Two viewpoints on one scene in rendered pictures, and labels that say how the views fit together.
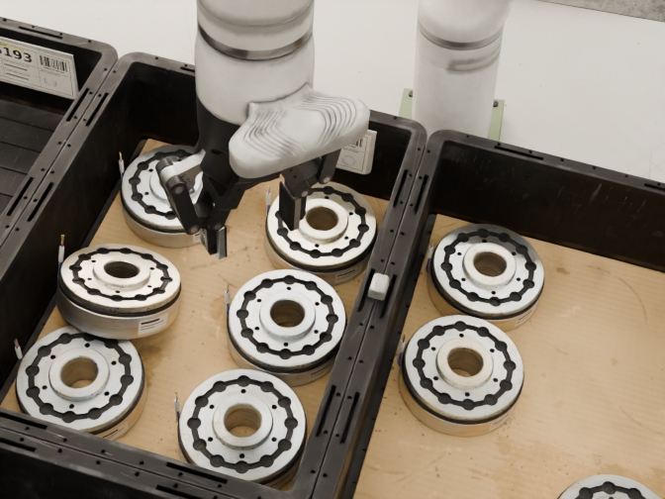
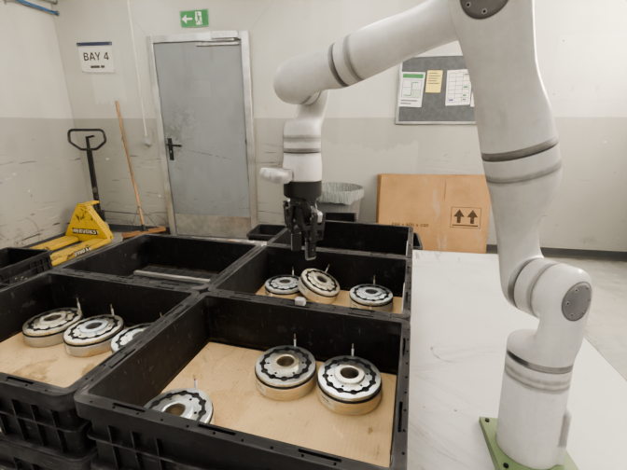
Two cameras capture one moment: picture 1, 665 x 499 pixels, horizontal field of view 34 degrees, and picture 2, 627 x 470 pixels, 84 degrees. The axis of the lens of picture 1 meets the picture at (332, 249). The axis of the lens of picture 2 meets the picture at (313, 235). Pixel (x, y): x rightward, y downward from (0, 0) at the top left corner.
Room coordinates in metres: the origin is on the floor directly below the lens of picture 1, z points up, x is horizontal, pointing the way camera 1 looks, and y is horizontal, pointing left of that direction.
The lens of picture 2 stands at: (0.57, -0.61, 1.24)
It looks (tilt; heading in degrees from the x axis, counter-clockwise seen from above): 17 degrees down; 94
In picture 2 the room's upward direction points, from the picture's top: straight up
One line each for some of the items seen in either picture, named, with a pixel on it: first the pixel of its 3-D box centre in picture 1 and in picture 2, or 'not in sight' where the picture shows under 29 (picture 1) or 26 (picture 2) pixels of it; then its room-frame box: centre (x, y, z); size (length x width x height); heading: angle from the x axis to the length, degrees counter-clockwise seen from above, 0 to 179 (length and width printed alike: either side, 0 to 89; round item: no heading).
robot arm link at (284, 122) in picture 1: (268, 66); (293, 163); (0.49, 0.05, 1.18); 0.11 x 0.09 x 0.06; 34
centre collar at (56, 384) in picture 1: (79, 373); (285, 282); (0.44, 0.19, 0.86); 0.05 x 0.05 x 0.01
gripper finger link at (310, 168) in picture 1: (305, 189); (313, 246); (0.53, 0.02, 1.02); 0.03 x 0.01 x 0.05; 124
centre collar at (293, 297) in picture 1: (287, 314); not in sight; (0.52, 0.03, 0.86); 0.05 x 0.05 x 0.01
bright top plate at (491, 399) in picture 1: (463, 365); (285, 364); (0.49, -0.12, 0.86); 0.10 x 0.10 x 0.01
